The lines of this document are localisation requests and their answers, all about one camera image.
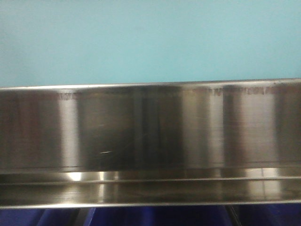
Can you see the lower left blue bin front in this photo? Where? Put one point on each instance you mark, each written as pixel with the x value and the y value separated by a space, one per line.
pixel 38 217

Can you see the lower right blue bin front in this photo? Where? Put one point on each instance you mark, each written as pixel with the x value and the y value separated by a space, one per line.
pixel 269 214

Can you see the lower centre blue bin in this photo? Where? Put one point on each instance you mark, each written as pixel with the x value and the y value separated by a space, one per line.
pixel 159 216

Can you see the light blue bin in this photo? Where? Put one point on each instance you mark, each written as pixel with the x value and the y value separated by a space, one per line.
pixel 61 42

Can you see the steel shelf front beam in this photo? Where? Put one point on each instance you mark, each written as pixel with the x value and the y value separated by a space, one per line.
pixel 182 143

